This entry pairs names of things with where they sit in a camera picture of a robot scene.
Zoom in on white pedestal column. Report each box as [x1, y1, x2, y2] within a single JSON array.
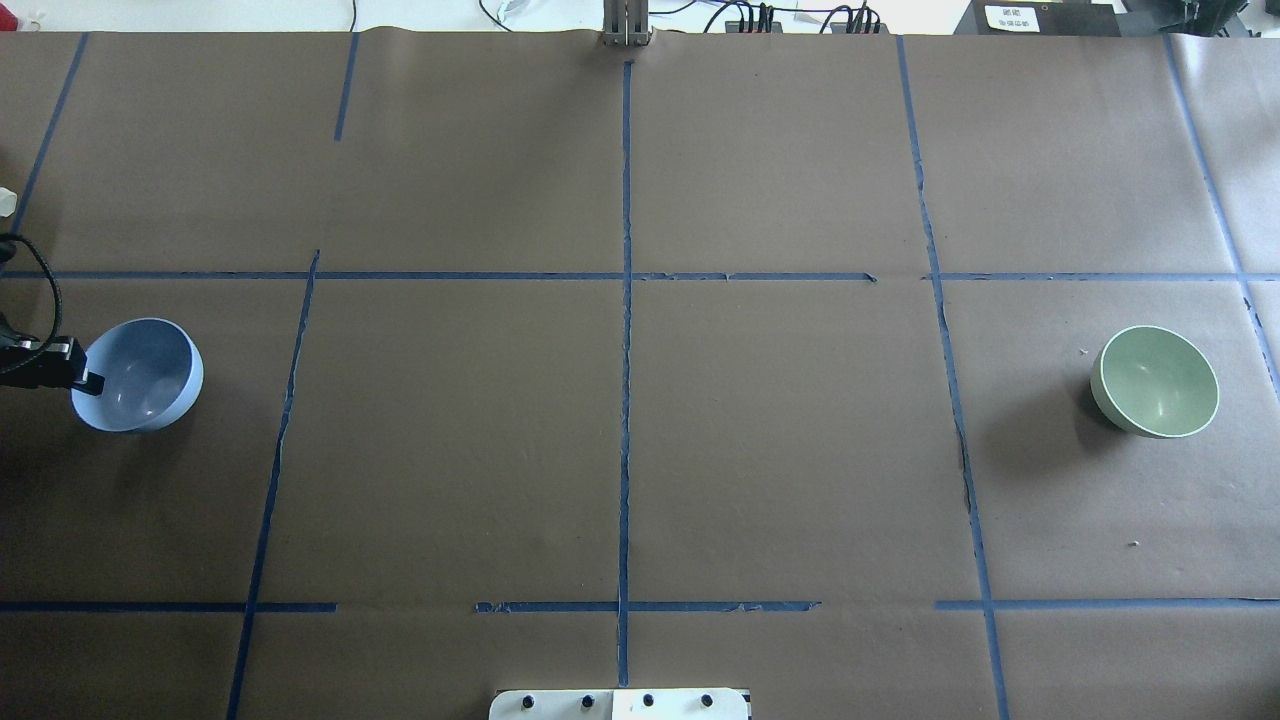
[[488, 687, 753, 719]]

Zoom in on green bowl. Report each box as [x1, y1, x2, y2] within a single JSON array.
[[1089, 325, 1221, 439]]

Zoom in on aluminium frame post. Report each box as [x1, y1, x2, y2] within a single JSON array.
[[602, 0, 652, 47]]

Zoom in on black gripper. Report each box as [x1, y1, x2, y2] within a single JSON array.
[[1, 336, 105, 396]]

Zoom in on blue bowl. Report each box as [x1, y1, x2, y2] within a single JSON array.
[[70, 316, 204, 434]]

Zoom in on black power box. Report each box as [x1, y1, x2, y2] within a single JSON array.
[[954, 1, 1121, 37]]

